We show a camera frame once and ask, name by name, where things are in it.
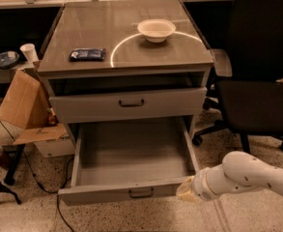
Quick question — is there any grey drawer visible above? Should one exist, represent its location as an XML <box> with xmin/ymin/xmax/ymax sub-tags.
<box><xmin>50</xmin><ymin>88</ymin><xmax>206</xmax><ymax>124</ymax></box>
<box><xmin>59</xmin><ymin>117</ymin><xmax>199</xmax><ymax>205</ymax></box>

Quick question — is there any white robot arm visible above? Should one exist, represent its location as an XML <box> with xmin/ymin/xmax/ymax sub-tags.
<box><xmin>176</xmin><ymin>151</ymin><xmax>283</xmax><ymax>202</ymax></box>

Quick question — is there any grey drawer cabinet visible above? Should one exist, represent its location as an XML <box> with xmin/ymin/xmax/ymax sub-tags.
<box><xmin>38</xmin><ymin>0</ymin><xmax>212</xmax><ymax>139</ymax></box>

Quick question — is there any black office chair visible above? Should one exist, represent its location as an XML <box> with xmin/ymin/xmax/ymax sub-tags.
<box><xmin>192</xmin><ymin>0</ymin><xmax>283</xmax><ymax>153</ymax></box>

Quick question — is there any white box on floor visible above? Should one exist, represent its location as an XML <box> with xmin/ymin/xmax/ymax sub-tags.
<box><xmin>34</xmin><ymin>134</ymin><xmax>75</xmax><ymax>158</ymax></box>

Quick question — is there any white bowl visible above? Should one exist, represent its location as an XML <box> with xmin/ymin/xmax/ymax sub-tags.
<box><xmin>137</xmin><ymin>19</ymin><xmax>176</xmax><ymax>43</ymax></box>

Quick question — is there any brown cardboard box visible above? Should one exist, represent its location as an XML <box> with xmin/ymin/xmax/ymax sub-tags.
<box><xmin>0</xmin><ymin>70</ymin><xmax>66</xmax><ymax>145</ymax></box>

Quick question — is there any white paper cup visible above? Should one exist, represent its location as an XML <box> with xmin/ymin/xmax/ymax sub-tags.
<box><xmin>20</xmin><ymin>43</ymin><xmax>39</xmax><ymax>63</ymax></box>

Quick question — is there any blue plate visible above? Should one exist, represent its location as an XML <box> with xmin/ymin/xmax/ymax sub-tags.
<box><xmin>0</xmin><ymin>51</ymin><xmax>19</xmax><ymax>70</ymax></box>

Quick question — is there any black cable on floor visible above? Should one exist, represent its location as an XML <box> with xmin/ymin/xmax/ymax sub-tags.
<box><xmin>0</xmin><ymin>100</ymin><xmax>76</xmax><ymax>232</ymax></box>

